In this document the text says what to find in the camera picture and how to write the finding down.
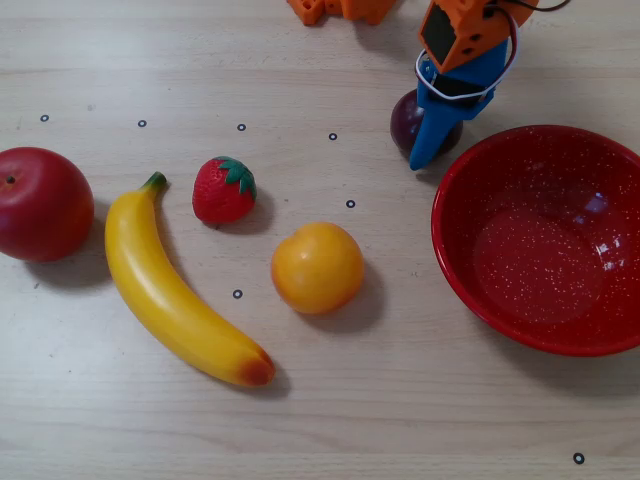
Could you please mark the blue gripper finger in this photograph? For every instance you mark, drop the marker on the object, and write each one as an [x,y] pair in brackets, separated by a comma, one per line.
[435,137]

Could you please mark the dark purple plum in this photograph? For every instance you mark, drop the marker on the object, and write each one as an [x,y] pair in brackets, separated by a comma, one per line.
[402,125]

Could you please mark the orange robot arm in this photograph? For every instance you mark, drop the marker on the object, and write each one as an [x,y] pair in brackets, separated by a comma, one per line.
[475,30]

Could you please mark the red speckled bowl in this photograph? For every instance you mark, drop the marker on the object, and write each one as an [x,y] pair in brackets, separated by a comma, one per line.
[540,260]

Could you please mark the orange round fruit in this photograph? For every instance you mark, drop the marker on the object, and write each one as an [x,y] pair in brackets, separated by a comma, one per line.
[317,267]

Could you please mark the red strawberry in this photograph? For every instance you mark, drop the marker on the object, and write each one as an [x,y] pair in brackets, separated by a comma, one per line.
[220,197]

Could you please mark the yellow banana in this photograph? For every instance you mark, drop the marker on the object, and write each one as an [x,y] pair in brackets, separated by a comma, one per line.
[150,280]

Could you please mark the red apple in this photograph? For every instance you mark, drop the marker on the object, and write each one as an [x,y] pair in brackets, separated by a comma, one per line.
[42,205]

